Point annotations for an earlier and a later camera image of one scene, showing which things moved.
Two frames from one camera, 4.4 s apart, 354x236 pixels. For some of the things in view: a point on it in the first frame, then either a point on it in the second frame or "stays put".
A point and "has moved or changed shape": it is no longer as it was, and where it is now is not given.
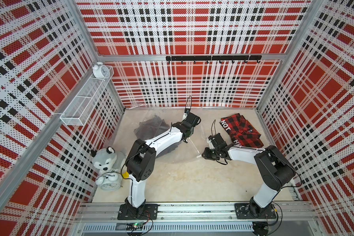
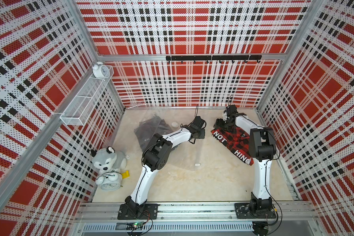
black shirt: (151, 127) stays put
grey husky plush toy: (105, 160) stays put
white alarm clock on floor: (109, 182) stays put
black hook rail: (237, 57) stays put
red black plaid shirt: (242, 132) has moved or changed shape
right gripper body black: (217, 155) to (221, 122)
